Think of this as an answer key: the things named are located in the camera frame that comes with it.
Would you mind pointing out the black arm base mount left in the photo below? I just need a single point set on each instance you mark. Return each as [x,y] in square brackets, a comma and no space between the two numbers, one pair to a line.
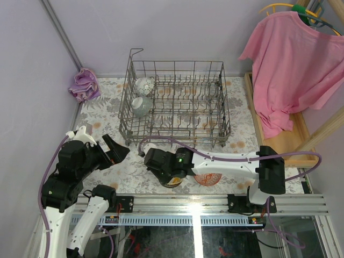
[124,204]

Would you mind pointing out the red diamond patterned bowl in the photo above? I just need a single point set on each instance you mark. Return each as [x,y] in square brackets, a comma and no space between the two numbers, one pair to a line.
[208,180]

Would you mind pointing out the yellow floral bowl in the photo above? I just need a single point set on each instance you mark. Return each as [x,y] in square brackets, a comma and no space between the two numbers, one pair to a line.
[173,182]

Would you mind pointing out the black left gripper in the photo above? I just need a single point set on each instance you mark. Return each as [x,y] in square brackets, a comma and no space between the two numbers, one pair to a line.
[106,151]

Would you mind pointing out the aluminium frame rail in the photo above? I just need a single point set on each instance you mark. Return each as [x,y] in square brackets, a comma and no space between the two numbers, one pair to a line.
[287,205]

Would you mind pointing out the yellow clothes hanger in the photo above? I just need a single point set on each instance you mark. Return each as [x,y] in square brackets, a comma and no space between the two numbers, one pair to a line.
[269,9]

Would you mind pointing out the purple crumpled cloth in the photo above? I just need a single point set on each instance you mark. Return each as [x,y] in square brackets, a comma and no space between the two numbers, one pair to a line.
[85,86]

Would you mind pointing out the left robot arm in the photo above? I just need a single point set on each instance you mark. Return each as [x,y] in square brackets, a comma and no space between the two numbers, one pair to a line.
[57,198]

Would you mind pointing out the white wrist camera, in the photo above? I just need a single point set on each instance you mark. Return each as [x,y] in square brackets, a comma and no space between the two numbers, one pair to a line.
[83,134]
[145,148]

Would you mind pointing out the grey dotted bowl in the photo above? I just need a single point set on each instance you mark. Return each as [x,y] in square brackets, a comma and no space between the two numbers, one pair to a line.
[141,106]

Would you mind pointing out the wooden tray frame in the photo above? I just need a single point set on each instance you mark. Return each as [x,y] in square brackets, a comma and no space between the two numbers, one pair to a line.
[286,141]

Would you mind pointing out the grey wire dish rack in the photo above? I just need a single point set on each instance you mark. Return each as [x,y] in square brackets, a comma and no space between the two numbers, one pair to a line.
[189,101]

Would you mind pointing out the white wrist camera, left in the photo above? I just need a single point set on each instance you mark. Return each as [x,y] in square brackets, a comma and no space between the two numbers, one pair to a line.
[83,134]

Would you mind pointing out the pink t-shirt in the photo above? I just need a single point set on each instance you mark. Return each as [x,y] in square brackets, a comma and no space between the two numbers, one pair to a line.
[294,68]

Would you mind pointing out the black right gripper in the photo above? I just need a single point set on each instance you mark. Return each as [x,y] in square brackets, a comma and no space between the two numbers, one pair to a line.
[164,179]

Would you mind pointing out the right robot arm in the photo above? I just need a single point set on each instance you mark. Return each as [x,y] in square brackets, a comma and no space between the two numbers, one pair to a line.
[265,167]

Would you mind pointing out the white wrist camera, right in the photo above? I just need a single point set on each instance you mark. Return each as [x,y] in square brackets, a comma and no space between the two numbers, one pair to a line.
[145,148]

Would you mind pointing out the corner aluminium post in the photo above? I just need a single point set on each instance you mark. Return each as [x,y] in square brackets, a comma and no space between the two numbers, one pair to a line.
[48,8]

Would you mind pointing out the slotted cable duct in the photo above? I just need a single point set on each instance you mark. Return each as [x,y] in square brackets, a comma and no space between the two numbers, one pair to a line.
[184,220]

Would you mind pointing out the teal clothes hanger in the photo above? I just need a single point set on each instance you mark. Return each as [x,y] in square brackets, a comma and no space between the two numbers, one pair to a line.
[315,20]

